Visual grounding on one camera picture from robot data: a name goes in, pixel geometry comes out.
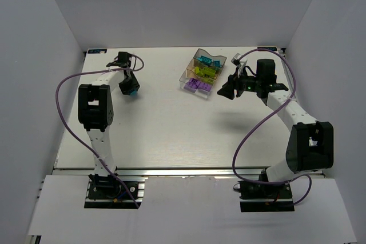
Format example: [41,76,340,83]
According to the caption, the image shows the green long lego brick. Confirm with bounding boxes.
[201,67,216,79]

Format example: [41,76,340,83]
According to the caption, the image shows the purple sloped lego brick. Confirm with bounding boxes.
[184,78,201,93]

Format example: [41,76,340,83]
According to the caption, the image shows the purple long lego brick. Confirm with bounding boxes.
[198,82,212,92]

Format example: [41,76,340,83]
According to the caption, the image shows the teal long lego brick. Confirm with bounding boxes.
[197,55,212,66]

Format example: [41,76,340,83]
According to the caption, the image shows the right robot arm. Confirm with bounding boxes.
[217,59,334,185]

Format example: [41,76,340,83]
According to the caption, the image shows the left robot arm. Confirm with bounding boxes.
[78,51,140,177]

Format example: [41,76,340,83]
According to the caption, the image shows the blue label right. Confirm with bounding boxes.
[257,46,277,51]

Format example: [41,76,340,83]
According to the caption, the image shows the blue label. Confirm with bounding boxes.
[87,49,107,54]
[257,46,277,51]

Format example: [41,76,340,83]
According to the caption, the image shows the clear plastic bin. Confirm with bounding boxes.
[179,70,215,99]

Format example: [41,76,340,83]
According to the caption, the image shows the blue label left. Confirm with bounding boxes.
[87,49,107,54]

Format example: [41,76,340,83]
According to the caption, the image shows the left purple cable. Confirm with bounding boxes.
[55,54,145,209]

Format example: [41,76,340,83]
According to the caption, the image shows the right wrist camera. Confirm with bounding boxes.
[231,53,248,77]

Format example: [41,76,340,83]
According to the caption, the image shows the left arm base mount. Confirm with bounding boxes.
[84,174,145,210]

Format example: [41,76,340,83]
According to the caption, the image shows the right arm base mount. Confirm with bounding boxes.
[233,181,295,213]

